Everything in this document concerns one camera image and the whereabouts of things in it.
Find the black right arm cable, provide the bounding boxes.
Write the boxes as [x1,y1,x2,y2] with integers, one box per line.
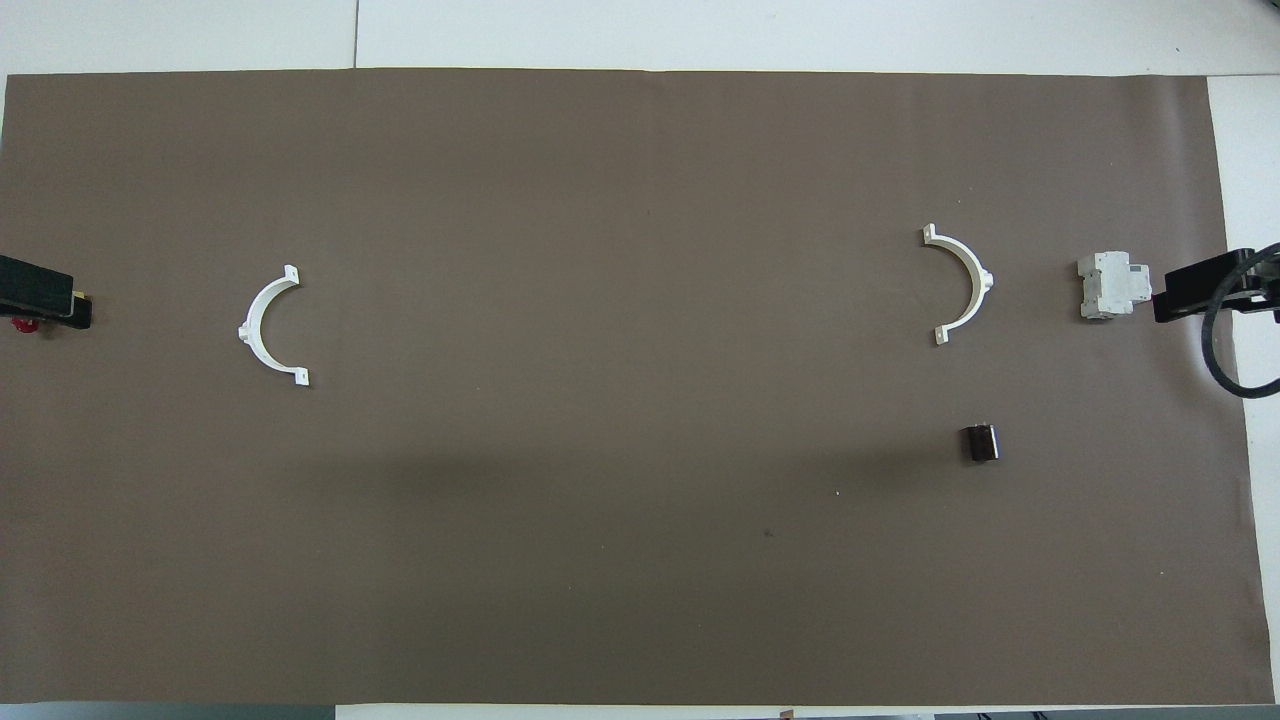
[1201,243,1280,401]

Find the white circuit breaker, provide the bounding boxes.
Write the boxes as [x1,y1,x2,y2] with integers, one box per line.
[1077,251,1153,321]

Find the brown table mat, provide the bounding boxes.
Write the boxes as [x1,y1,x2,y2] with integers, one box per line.
[0,68,1264,707]

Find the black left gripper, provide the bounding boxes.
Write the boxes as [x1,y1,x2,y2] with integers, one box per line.
[0,255,94,330]

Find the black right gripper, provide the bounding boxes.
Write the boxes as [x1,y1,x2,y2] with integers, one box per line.
[1152,248,1280,323]

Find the white half pipe clamp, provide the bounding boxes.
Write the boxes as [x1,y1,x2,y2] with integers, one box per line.
[921,224,995,346]
[238,265,310,387]

